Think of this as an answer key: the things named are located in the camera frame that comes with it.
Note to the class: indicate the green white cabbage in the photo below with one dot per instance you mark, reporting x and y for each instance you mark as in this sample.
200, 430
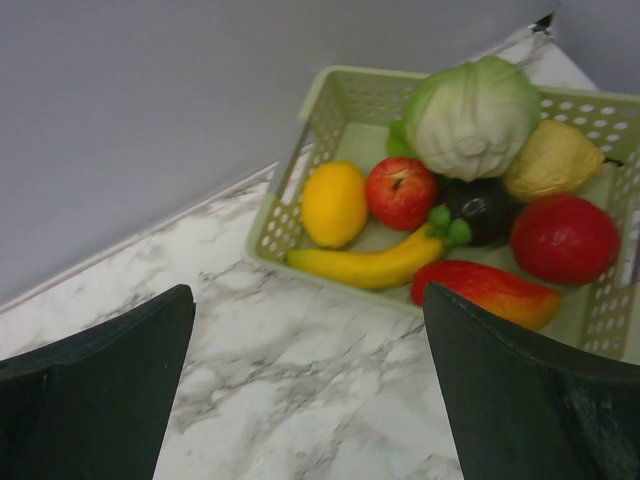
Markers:
470, 121

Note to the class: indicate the yellow banana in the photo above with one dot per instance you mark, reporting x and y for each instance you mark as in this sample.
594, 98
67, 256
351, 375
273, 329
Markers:
383, 269

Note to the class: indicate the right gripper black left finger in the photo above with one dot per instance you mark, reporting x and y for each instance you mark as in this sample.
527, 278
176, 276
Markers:
96, 404

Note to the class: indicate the yellow lemon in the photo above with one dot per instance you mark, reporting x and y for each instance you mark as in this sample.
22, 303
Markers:
334, 209

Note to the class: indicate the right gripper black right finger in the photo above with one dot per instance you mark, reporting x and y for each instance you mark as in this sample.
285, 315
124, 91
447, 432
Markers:
523, 406

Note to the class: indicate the beige pear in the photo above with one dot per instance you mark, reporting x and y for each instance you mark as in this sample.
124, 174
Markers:
557, 158

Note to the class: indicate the red apple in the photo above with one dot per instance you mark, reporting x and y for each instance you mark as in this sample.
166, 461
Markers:
400, 191

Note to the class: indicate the red pomegranate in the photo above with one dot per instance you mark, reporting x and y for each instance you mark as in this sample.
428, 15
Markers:
564, 239

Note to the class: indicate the yellow red mango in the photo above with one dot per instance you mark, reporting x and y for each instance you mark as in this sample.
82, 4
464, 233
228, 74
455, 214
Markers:
502, 293

